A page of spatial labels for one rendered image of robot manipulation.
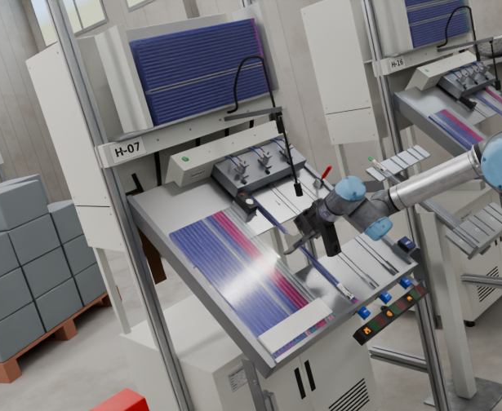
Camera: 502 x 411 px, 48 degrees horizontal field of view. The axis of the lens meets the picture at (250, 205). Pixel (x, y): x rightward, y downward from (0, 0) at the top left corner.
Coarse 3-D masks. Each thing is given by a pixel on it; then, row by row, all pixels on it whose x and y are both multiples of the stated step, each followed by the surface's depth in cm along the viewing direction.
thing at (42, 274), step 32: (0, 192) 373; (32, 192) 394; (0, 224) 376; (32, 224) 390; (64, 224) 417; (0, 256) 366; (32, 256) 387; (64, 256) 416; (0, 288) 363; (32, 288) 385; (64, 288) 409; (96, 288) 437; (0, 320) 361; (32, 320) 381; (64, 320) 405; (0, 352) 357
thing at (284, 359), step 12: (396, 276) 183; (384, 288) 180; (360, 300) 172; (372, 300) 180; (348, 312) 168; (336, 324) 167; (312, 336) 158; (324, 336) 168; (300, 348) 157; (276, 360) 150; (288, 360) 157
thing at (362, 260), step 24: (360, 240) 194; (312, 264) 180; (336, 264) 183; (360, 264) 186; (384, 264) 187; (408, 264) 191; (312, 288) 174; (336, 288) 176; (360, 288) 178; (336, 312) 169
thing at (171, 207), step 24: (144, 192) 184; (168, 192) 187; (192, 192) 190; (216, 192) 192; (264, 192) 198; (288, 192) 202; (312, 192) 204; (168, 216) 180; (192, 216) 182; (264, 216) 190; (288, 216) 193; (192, 264) 168
